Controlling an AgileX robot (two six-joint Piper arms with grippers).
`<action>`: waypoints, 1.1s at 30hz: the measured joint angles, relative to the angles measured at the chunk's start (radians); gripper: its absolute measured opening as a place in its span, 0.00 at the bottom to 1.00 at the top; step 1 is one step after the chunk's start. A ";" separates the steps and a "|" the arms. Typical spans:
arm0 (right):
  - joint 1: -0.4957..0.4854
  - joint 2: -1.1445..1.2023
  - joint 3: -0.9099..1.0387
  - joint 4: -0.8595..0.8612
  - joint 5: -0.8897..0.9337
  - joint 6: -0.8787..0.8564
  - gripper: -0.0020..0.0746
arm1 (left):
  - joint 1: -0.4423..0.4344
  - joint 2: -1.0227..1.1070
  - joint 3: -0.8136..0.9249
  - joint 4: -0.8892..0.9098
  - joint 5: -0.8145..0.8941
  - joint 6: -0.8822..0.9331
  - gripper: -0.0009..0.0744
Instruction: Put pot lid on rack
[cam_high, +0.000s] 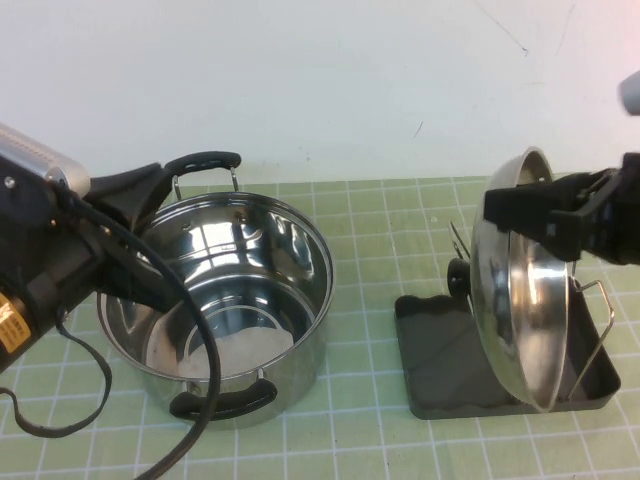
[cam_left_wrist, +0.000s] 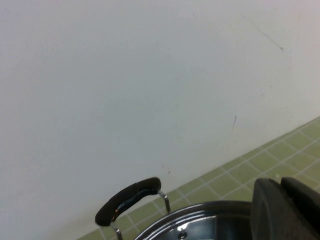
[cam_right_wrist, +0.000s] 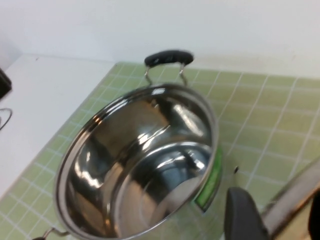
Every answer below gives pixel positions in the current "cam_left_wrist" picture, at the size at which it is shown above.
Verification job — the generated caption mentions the green checked tablecloth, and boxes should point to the green checked tablecloth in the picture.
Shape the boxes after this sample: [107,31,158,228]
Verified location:
[74,116,320,240]

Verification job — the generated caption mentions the stainless steel pot black handles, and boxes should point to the stainless steel pot black handles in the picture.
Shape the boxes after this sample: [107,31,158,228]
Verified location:
[94,176,254,240]

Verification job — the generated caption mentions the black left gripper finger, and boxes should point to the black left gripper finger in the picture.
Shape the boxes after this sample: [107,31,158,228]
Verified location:
[250,176,320,240]

